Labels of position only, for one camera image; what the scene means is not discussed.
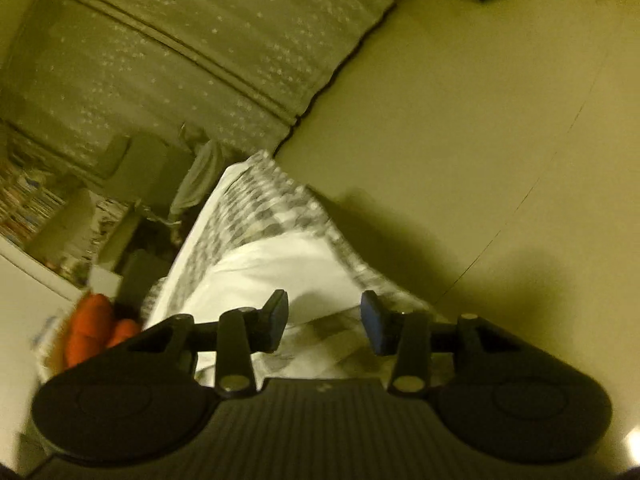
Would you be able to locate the grey office chair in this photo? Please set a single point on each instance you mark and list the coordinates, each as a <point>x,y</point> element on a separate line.
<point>200,175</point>

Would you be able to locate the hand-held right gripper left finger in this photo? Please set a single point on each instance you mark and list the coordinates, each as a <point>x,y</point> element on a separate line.
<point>280,321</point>

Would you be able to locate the red knot cushion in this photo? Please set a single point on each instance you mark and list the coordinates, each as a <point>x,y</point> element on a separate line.
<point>90,325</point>

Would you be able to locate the grey checkered blanket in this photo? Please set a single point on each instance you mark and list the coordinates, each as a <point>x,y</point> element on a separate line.
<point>260,200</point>

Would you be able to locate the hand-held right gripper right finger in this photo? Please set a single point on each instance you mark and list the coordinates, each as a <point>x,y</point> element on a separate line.
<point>372,325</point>

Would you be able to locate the white bed sheet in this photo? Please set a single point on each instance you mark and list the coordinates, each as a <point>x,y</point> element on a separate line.
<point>265,270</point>

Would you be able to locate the grey star-print curtain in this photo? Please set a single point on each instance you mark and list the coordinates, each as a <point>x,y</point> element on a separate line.
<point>200,35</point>

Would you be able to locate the wall bookshelf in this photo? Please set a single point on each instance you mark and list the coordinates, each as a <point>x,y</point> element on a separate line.
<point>30,200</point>

